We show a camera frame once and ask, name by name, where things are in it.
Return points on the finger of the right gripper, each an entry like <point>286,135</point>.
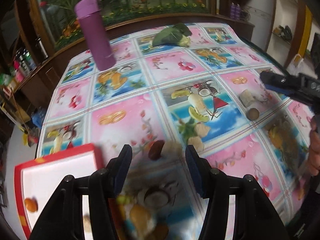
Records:
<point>289,90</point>
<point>271,78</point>

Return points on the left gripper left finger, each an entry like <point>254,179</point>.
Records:
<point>117,170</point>

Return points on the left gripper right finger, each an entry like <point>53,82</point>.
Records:
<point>199,169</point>

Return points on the beige sugarcane chunk small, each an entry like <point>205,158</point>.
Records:
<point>197,143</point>

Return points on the dark red jujube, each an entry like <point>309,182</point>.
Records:
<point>156,149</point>

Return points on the brown kiwi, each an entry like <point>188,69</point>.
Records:
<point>253,114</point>

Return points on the orange mandarin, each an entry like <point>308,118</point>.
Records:
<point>31,205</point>

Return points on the operator right hand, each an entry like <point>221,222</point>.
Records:
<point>314,149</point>

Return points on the white plastic bag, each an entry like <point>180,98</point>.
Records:
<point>296,66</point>

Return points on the red white shallow box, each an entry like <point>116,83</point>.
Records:
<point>40,177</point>

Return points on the fruit print tablecloth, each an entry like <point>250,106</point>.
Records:
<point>161,93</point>

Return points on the purple bottles on shelf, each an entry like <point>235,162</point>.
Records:
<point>235,11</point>

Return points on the green leafy vegetable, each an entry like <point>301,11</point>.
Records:
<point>177,35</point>

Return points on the pink bottle on counter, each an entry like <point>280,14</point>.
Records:
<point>18,71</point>

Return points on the purple thermos bottle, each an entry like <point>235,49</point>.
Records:
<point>91,22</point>

